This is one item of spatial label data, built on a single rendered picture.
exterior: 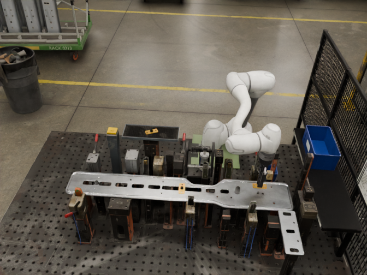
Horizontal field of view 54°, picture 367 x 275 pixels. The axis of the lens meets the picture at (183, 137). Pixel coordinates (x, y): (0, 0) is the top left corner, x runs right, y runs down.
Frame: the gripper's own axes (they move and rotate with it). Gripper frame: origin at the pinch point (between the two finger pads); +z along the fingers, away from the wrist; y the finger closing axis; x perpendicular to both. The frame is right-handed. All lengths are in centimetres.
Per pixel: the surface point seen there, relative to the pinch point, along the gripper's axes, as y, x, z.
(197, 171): -19.0, -37.3, 14.2
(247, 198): 4.9, -6.7, 10.6
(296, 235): 29.0, 18.3, 10.4
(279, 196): 1.6, 13.3, 10.6
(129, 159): -12, -81, 0
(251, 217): 22.2, -6.2, 5.9
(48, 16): -372, -274, 57
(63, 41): -344, -246, 84
